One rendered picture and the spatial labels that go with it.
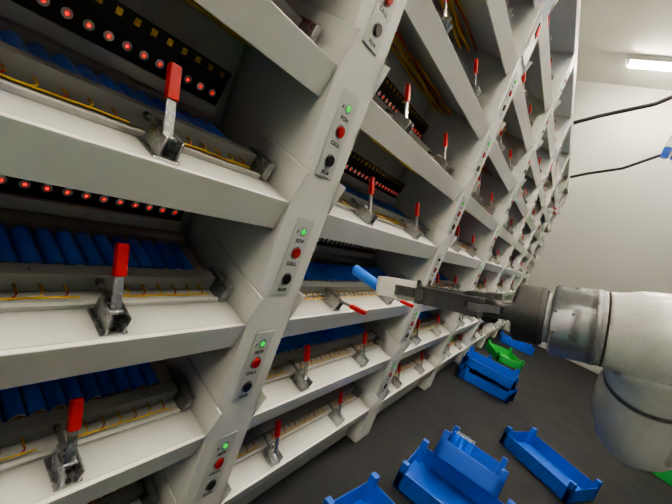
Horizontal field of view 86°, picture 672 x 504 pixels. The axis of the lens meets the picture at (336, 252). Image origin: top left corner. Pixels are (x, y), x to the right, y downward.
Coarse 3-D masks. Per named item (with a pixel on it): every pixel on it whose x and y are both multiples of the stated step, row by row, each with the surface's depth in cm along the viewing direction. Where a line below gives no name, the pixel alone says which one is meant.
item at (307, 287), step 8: (304, 288) 69; (312, 288) 71; (320, 288) 74; (336, 288) 79; (344, 288) 82; (352, 288) 85; (360, 288) 88; (368, 288) 92; (344, 296) 80; (352, 296) 83
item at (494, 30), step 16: (464, 0) 87; (480, 0) 83; (496, 0) 77; (448, 16) 94; (464, 16) 90; (480, 16) 89; (496, 16) 81; (464, 32) 98; (480, 32) 97; (496, 32) 85; (480, 48) 105; (496, 48) 99; (512, 48) 94; (512, 64) 100
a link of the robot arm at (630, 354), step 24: (624, 312) 39; (648, 312) 37; (624, 336) 38; (648, 336) 37; (600, 360) 41; (624, 360) 38; (648, 360) 37; (624, 384) 41; (648, 384) 38; (648, 408) 40
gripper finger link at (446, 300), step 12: (420, 288) 51; (432, 288) 50; (420, 300) 50; (432, 300) 49; (444, 300) 48; (456, 300) 47; (468, 300) 46; (480, 300) 44; (468, 312) 46; (480, 312) 44
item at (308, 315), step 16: (368, 256) 113; (384, 256) 118; (384, 272) 117; (400, 272) 114; (304, 304) 68; (320, 304) 72; (368, 304) 88; (384, 304) 94; (400, 304) 102; (288, 320) 60; (304, 320) 64; (320, 320) 69; (336, 320) 75; (352, 320) 82; (368, 320) 90
